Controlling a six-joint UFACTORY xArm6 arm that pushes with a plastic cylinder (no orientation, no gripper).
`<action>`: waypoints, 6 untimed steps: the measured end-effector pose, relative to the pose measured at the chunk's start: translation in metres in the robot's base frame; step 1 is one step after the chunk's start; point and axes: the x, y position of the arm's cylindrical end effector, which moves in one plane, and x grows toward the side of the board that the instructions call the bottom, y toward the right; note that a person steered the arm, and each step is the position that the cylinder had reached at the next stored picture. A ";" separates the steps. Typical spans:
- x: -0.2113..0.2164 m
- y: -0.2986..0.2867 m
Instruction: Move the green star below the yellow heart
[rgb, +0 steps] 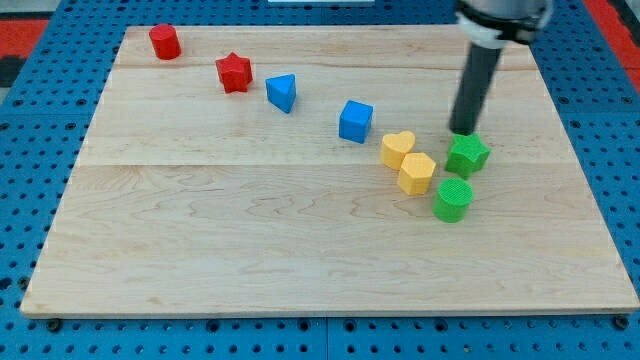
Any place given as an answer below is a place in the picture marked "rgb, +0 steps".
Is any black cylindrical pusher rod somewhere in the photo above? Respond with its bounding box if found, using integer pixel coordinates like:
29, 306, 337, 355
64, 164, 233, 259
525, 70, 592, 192
448, 43, 502, 135

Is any green star block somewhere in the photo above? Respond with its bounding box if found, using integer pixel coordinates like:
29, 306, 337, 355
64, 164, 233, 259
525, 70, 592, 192
445, 134, 491, 180

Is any yellow heart block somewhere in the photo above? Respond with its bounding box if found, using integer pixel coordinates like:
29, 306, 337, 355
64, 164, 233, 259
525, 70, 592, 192
380, 130, 416, 170

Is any red star block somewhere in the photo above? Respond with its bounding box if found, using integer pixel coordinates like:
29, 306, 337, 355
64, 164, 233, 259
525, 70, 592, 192
215, 52, 253, 93

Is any yellow hexagon block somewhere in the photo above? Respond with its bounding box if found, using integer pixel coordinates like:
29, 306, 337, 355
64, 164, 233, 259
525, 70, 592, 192
397, 153, 437, 195

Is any green cylinder block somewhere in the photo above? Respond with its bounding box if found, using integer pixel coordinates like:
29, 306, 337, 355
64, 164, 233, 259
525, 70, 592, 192
432, 178, 474, 223

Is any blue cube block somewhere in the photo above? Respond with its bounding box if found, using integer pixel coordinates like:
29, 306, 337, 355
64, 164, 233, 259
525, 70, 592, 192
338, 100, 374, 144

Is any blue triangle block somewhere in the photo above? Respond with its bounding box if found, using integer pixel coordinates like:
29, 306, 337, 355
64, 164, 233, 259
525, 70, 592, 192
265, 74, 297, 114

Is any light wooden board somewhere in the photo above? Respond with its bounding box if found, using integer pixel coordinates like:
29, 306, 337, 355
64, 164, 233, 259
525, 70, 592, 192
20, 25, 639, 319

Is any red cylinder block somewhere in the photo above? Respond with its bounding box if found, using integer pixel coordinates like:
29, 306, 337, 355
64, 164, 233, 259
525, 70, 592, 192
149, 24, 181, 60

